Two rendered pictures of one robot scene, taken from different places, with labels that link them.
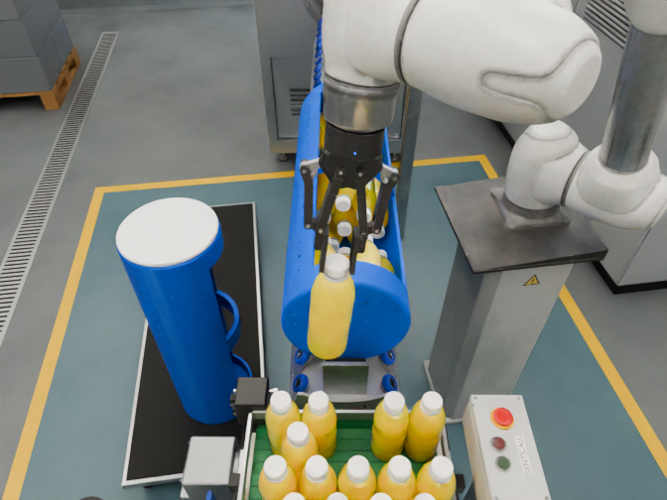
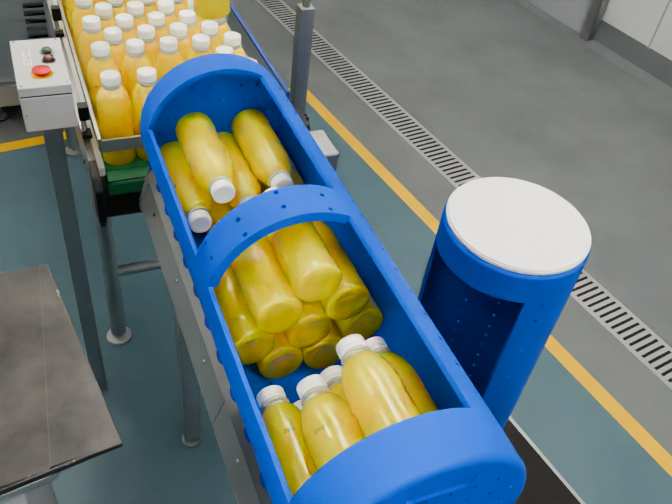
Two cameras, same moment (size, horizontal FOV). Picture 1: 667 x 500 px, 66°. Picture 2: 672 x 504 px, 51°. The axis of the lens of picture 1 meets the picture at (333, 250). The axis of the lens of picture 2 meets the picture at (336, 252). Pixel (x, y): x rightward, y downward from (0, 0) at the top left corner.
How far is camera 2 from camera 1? 1.85 m
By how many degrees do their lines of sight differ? 89
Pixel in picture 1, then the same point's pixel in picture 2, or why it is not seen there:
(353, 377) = not seen: hidden behind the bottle
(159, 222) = (538, 225)
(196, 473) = (316, 134)
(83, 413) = (571, 431)
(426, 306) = not seen: outside the picture
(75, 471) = not seen: hidden behind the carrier
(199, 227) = (481, 229)
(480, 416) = (62, 73)
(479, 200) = (14, 414)
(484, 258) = (25, 285)
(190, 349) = (435, 307)
